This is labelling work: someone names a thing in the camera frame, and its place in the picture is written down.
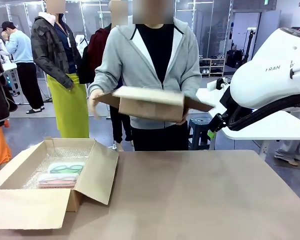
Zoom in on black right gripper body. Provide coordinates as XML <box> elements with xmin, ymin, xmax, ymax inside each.
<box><xmin>208</xmin><ymin>112</ymin><xmax>231</xmax><ymax>134</ymax></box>

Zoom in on plain cardboard box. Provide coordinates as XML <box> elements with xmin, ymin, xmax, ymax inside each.
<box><xmin>92</xmin><ymin>86</ymin><xmax>216</xmax><ymax>123</ymax></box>

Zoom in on green glasses case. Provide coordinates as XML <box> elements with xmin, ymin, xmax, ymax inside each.
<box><xmin>47</xmin><ymin>161</ymin><xmax>86</xmax><ymax>175</ymax></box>

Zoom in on pink glasses case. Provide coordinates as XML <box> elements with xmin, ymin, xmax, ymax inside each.
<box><xmin>37</xmin><ymin>173</ymin><xmax>80</xmax><ymax>189</ymax></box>

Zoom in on cardboard box bubble lined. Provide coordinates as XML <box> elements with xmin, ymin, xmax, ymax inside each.
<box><xmin>0</xmin><ymin>136</ymin><xmax>120</xmax><ymax>230</ymax></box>

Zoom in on person's right forearm grey sleeve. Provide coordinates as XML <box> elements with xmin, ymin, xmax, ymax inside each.
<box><xmin>88</xmin><ymin>66</ymin><xmax>124</xmax><ymax>96</ymax></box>

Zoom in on person's left forearm grey sleeve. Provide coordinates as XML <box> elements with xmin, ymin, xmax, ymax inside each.
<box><xmin>183</xmin><ymin>71</ymin><xmax>203</xmax><ymax>111</ymax></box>

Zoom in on person's left hand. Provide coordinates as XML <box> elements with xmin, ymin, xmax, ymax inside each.
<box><xmin>175</xmin><ymin>109</ymin><xmax>190</xmax><ymax>126</ymax></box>

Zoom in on person's right hand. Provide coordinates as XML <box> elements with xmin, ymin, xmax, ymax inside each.
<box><xmin>88</xmin><ymin>89</ymin><xmax>106</xmax><ymax>121</ymax></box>

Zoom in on blue plastic stool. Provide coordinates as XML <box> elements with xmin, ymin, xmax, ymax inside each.
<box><xmin>187</xmin><ymin>117</ymin><xmax>212</xmax><ymax>151</ymax></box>

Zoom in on wooden shoe shelf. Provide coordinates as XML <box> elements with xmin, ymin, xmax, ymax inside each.
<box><xmin>198</xmin><ymin>57</ymin><xmax>226</xmax><ymax>78</ymax></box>

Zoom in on black bags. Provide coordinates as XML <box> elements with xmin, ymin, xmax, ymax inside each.
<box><xmin>225</xmin><ymin>49</ymin><xmax>246</xmax><ymax>70</ymax></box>

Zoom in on black tripod stand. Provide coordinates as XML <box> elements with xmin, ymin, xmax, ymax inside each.
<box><xmin>242</xmin><ymin>28</ymin><xmax>256</xmax><ymax>64</ymax></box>

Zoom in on person in grey hoodie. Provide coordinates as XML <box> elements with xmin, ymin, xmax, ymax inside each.
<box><xmin>88</xmin><ymin>17</ymin><xmax>203</xmax><ymax>152</ymax></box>

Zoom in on grey door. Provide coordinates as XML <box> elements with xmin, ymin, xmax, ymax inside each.
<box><xmin>248</xmin><ymin>9</ymin><xmax>282</xmax><ymax>66</ymax></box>

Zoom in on mannequin dark red top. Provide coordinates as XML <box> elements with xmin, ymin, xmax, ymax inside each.
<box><xmin>82</xmin><ymin>0</ymin><xmax>135</xmax><ymax>151</ymax></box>

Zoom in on mannequin dark jacket yellow skirt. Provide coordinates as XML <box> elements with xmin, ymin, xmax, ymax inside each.
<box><xmin>30</xmin><ymin>0</ymin><xmax>90</xmax><ymax>139</ymax></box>

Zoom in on clear bubble wrap sheet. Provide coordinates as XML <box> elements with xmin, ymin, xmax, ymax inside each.
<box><xmin>21</xmin><ymin>147</ymin><xmax>93</xmax><ymax>190</ymax></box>

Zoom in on man in light blue shirt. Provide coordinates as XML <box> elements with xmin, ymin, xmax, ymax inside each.
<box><xmin>1</xmin><ymin>21</ymin><xmax>45</xmax><ymax>115</ymax></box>

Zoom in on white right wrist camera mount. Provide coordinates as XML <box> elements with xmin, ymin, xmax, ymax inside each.
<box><xmin>206</xmin><ymin>77</ymin><xmax>232</xmax><ymax>92</ymax></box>

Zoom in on black right arm cable sleeve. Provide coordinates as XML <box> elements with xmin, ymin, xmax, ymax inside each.
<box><xmin>227</xmin><ymin>93</ymin><xmax>300</xmax><ymax>132</ymax></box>

